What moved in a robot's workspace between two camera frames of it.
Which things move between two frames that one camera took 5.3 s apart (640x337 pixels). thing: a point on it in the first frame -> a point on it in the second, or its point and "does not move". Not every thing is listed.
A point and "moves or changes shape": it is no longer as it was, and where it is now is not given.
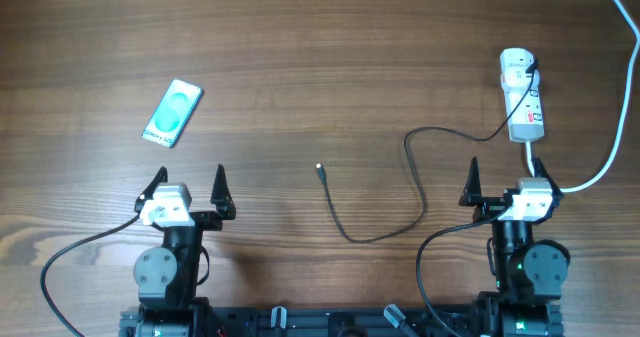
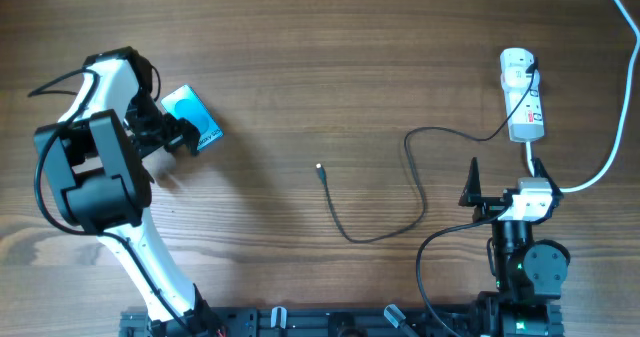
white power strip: [520, 81] does not move
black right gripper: [490, 207] does not move
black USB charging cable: [438, 129] does not move
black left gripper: [211, 220] -> [188, 135]
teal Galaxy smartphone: [173, 113] moves or changes shape
